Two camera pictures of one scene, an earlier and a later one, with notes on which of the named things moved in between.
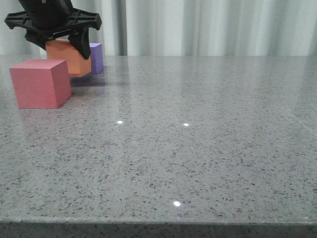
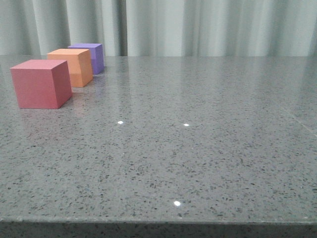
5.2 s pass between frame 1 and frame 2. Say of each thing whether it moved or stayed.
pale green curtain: stayed
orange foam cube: moved
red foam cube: stayed
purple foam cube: stayed
